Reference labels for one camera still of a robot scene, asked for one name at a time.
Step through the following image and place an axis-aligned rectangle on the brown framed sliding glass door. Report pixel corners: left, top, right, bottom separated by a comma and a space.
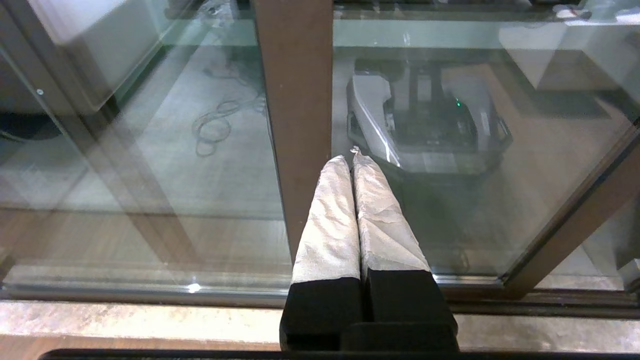
0, 0, 640, 301

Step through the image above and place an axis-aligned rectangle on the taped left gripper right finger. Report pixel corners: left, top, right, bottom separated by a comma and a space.
342, 150, 459, 352

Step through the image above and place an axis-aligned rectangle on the brown framed fixed glass panel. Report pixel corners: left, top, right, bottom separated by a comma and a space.
0, 0, 335, 297

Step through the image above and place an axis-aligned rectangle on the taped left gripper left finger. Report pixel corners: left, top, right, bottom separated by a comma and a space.
280, 155, 364, 352

